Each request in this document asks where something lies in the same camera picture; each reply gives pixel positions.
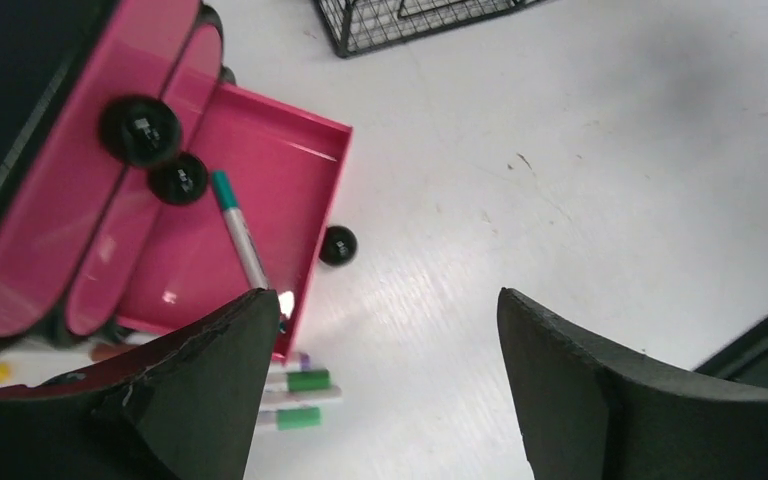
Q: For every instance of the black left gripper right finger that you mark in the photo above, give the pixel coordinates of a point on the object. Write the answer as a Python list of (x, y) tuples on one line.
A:
[(590, 408)]

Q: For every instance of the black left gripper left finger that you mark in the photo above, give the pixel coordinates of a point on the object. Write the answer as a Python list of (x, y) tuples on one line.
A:
[(183, 406)]

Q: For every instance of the teal white pen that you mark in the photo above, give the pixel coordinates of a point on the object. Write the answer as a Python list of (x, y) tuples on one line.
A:
[(239, 231)]

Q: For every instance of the black pink drawer unit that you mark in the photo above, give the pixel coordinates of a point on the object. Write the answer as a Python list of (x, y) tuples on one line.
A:
[(113, 114)]

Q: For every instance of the green capped white pen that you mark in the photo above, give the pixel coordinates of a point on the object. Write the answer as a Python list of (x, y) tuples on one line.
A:
[(298, 381)]

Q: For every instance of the purple capped pen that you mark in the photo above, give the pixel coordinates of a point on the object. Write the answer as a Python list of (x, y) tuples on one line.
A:
[(298, 362)]

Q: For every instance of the black wire mesh organizer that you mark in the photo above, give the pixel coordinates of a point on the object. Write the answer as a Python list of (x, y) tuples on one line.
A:
[(357, 27)]

